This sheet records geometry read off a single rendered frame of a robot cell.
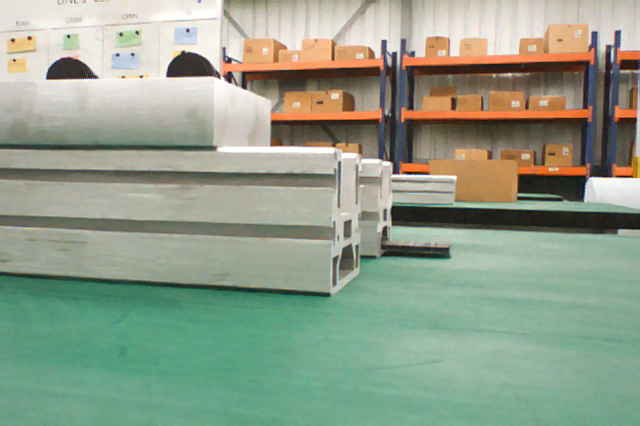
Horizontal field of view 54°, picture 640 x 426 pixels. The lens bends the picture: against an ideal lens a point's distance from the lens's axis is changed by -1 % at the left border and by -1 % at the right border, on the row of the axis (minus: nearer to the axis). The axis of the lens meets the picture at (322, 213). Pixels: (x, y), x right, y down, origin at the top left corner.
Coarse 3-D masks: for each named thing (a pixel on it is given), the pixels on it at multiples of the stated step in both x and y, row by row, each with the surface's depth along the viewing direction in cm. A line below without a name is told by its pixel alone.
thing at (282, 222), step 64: (0, 192) 41; (64, 192) 40; (128, 192) 39; (192, 192) 38; (256, 192) 37; (320, 192) 36; (0, 256) 41; (64, 256) 40; (128, 256) 39; (192, 256) 38; (256, 256) 37; (320, 256) 36
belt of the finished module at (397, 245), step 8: (384, 240) 61; (392, 240) 62; (400, 240) 62; (384, 248) 57; (392, 248) 57; (400, 248) 57; (408, 248) 57; (416, 248) 57; (424, 248) 57; (432, 248) 56; (440, 248) 56; (448, 248) 56
